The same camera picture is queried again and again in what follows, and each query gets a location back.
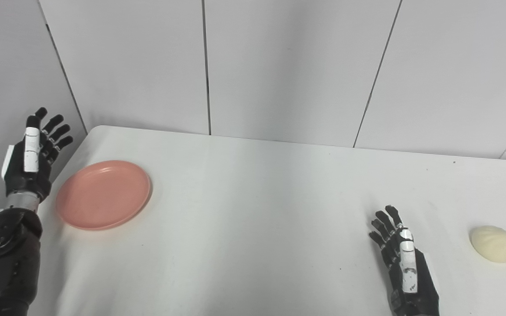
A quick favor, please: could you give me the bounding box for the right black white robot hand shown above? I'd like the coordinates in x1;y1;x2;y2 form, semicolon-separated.
369;205;441;316

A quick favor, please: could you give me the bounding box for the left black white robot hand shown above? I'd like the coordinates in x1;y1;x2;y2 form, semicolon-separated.
1;107;74;203

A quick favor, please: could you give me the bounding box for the pink round plate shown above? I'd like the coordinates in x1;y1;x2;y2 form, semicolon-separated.
55;160;152;231

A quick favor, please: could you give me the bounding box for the cream steamed bun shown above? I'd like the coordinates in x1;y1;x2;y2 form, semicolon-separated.
469;225;506;264

